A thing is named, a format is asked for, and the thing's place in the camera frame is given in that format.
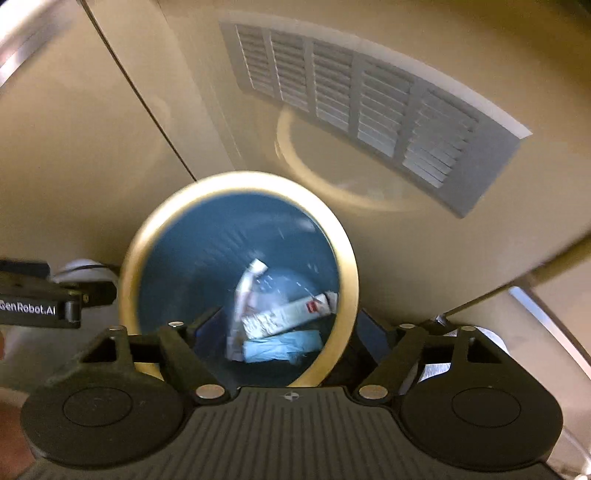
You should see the metal cabinet vent grille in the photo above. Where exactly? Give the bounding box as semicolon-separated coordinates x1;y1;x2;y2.
219;10;532;218

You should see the light blue crumpled paper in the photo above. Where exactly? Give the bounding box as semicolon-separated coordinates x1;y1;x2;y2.
242;330;324;364

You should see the white shoe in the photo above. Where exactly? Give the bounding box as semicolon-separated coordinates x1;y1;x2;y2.
50;259;121;308

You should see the person's left hand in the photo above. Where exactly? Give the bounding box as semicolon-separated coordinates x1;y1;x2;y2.
0;331;36;480

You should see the blue bin with cream rim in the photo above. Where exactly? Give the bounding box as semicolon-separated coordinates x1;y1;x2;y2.
118;171;360;387

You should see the white spouted drink pouch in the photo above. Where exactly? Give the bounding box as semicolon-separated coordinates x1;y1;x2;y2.
225;259;267;362

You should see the light blue carton box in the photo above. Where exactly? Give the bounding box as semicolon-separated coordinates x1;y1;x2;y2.
242;292;339;340

